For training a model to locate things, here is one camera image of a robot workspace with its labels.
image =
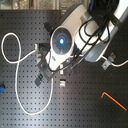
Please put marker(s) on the black clip top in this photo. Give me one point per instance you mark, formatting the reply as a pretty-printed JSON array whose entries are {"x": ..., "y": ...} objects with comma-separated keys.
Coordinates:
[{"x": 48, "y": 26}]

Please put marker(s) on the silver cable clip left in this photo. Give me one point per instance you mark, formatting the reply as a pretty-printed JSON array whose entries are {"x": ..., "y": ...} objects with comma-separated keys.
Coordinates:
[{"x": 39, "y": 47}]

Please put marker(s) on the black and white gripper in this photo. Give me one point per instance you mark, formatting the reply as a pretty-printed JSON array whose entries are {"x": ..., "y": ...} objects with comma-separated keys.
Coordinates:
[{"x": 45, "y": 72}]

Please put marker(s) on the silver cable clip centre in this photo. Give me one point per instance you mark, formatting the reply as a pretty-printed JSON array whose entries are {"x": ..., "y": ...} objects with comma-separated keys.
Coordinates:
[{"x": 62, "y": 79}]

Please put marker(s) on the silver cable clip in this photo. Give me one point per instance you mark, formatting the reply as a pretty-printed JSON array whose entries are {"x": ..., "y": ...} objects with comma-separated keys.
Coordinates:
[
  {"x": 62, "y": 79},
  {"x": 39, "y": 47}
]

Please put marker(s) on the orange hex key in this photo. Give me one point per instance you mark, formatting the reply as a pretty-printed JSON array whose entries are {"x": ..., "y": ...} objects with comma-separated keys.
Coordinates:
[{"x": 114, "y": 100}]

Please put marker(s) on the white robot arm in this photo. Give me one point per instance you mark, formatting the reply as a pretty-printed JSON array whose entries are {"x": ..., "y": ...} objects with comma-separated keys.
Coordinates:
[{"x": 80, "y": 36}]

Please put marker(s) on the grey cable clip right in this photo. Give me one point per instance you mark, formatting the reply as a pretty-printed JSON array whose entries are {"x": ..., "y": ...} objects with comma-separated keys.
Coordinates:
[{"x": 108, "y": 61}]

